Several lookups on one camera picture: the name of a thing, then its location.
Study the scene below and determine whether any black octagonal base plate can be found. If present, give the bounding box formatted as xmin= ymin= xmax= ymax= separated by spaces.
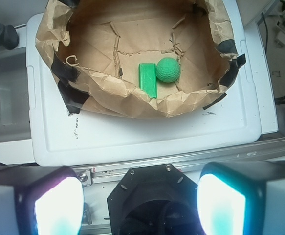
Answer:
xmin=107 ymin=164 xmax=204 ymax=235

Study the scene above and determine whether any clear plastic container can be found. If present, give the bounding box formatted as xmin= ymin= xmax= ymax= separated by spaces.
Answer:
xmin=0 ymin=53 xmax=31 ymax=143

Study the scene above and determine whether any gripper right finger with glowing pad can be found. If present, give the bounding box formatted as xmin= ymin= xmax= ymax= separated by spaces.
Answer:
xmin=197 ymin=161 xmax=285 ymax=235

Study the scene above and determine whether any green dimpled ball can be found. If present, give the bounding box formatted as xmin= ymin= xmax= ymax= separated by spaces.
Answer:
xmin=156 ymin=57 xmax=181 ymax=83

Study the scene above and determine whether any crumpled brown paper liner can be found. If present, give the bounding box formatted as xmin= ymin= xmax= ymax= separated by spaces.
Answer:
xmin=36 ymin=0 xmax=246 ymax=119

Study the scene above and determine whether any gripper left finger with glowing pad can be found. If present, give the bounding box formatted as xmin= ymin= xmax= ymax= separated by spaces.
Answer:
xmin=0 ymin=166 xmax=84 ymax=235

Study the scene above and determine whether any white plastic bin lid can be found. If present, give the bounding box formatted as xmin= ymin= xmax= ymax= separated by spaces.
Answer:
xmin=26 ymin=14 xmax=262 ymax=166

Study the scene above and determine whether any green rectangular block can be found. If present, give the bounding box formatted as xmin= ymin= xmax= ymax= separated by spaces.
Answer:
xmin=138 ymin=63 xmax=157 ymax=98

